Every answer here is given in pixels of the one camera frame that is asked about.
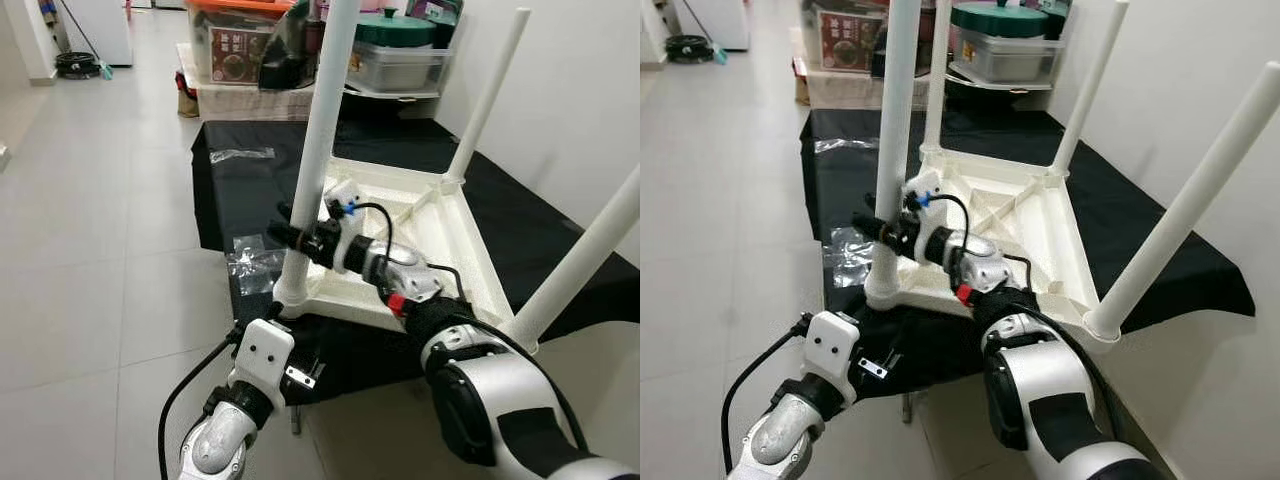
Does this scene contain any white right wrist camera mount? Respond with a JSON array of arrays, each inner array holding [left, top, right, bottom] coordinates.
[[325, 180, 369, 276], [903, 170, 951, 266]]

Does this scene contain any floral cloth covered stand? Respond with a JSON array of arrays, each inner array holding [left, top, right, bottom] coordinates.
[[178, 72, 321, 123], [795, 62, 926, 111]]

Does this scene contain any clear tape patch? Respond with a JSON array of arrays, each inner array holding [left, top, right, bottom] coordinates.
[[822, 225, 886, 289], [228, 233, 289, 296]]

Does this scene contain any white ribbed plastic tabletop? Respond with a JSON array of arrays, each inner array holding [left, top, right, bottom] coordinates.
[[865, 148, 1126, 346], [272, 155, 541, 353]]

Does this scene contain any black bag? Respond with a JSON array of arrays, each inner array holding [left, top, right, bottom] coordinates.
[[258, 0, 326, 91]]

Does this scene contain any mop with teal head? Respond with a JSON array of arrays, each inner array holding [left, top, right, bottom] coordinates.
[[60, 0, 113, 79], [685, 0, 729, 63]]

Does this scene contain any stainless steel container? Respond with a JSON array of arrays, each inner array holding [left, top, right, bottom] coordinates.
[[348, 42, 449, 93], [948, 35, 1066, 86]]

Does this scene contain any dark printed carton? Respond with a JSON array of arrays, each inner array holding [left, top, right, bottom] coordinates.
[[405, 0, 466, 26]]

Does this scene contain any black tablecloth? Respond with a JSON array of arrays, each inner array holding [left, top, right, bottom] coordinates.
[[798, 108, 1258, 401], [190, 118, 641, 406]]

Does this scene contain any green pot lid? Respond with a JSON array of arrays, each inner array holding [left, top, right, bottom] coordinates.
[[353, 8, 438, 46], [950, 2, 1049, 39]]

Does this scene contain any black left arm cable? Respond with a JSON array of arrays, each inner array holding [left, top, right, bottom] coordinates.
[[722, 315, 813, 476], [158, 335, 241, 480]]

